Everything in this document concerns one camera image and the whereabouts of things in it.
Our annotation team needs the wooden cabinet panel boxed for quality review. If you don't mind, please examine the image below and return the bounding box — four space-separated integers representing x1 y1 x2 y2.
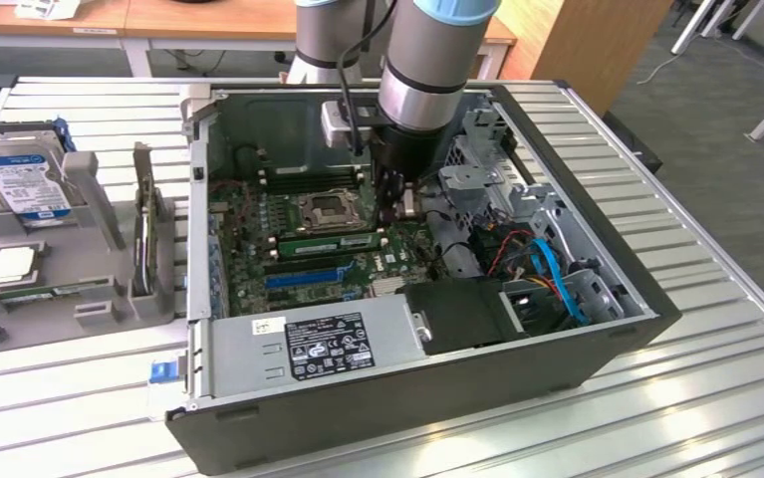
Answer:
498 0 675 115

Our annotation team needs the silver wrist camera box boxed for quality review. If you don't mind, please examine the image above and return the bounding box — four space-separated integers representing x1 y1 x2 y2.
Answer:
319 101 379 149

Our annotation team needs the wooden desk with white frame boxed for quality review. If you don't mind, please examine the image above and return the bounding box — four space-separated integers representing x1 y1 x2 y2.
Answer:
0 0 519 80

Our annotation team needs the white table frame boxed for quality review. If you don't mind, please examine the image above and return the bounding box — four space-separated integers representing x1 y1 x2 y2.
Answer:
669 0 764 56

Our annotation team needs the grey parts rack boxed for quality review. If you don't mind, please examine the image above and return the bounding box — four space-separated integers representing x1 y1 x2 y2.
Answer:
0 151 178 350

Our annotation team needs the blue expansion slot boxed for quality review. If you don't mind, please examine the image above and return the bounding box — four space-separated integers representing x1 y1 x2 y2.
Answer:
263 267 342 292

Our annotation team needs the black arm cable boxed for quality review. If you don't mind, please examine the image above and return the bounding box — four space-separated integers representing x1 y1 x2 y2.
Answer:
339 0 402 156

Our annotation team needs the blue disk caddy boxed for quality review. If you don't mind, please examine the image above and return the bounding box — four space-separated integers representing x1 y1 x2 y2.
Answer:
0 115 79 153

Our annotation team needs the green motherboard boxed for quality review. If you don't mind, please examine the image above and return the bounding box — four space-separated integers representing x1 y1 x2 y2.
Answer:
206 168 443 318

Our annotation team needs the graphics card with metal bracket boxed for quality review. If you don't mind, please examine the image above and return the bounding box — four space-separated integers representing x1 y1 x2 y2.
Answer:
130 140 162 299

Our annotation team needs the black open PC case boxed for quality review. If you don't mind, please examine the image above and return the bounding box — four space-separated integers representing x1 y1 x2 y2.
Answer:
164 83 683 472

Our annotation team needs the silver power supply unit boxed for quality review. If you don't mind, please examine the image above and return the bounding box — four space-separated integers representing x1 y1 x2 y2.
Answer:
192 298 431 399

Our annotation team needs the blue SATA wire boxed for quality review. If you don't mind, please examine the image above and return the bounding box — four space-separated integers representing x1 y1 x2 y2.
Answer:
533 237 586 328

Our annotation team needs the CPU socket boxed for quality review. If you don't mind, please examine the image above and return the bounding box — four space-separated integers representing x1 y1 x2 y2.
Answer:
290 190 368 235

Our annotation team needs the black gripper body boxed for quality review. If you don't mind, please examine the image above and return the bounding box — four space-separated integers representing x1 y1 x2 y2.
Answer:
372 124 448 181

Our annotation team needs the metal disk bay cage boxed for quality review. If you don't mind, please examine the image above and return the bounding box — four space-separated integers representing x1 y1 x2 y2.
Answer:
436 97 629 320

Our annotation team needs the hard disk with blue label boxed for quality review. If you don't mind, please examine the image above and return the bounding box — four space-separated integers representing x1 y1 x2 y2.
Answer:
0 129 75 223

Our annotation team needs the green RAM stick on rack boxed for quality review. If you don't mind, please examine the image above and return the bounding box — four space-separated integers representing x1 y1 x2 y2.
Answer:
0 282 115 303

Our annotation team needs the CPU chip silver lid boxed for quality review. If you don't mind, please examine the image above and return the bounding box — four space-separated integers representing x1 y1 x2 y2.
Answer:
0 247 42 288

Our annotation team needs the installed green RAM stick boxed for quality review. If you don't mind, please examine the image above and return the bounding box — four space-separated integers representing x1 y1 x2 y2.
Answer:
276 234 378 258

